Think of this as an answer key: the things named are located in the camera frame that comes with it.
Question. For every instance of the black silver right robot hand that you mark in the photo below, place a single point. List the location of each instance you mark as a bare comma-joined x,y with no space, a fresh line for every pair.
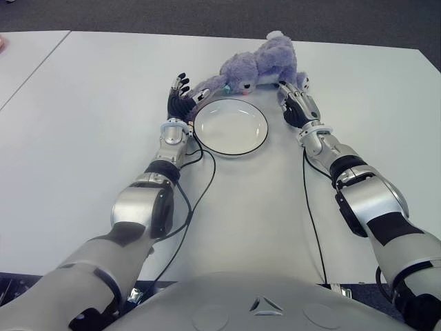
299,110

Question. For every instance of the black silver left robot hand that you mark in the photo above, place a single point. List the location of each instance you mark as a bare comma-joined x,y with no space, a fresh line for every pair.
177,107

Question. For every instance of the white plate black rim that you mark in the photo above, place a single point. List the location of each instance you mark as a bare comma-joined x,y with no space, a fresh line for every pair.
231,129

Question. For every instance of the purple plush rabbit doll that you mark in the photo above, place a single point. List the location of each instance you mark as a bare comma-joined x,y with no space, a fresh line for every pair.
268,58

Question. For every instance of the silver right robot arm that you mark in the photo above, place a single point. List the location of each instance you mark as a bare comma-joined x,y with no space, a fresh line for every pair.
368,203

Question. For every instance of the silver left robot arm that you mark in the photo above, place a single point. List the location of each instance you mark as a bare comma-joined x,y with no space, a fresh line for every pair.
138,207

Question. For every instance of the pink object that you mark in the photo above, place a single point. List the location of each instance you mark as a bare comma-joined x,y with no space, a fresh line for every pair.
2,43

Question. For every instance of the grey robot torso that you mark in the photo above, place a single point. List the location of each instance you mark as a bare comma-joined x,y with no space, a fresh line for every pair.
220,303

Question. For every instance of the metal table bracket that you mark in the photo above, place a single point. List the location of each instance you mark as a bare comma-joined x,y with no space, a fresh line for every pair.
133,296
341,291

